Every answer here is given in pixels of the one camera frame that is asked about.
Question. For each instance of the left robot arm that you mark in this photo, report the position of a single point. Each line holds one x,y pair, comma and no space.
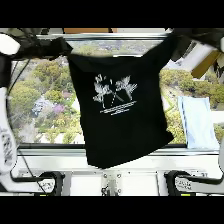
6,151

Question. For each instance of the black T-shirt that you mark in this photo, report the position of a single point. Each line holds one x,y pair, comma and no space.
123,136

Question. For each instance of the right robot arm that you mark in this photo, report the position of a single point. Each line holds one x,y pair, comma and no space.
200,186

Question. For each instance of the light blue garment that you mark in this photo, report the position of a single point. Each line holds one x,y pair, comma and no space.
200,123

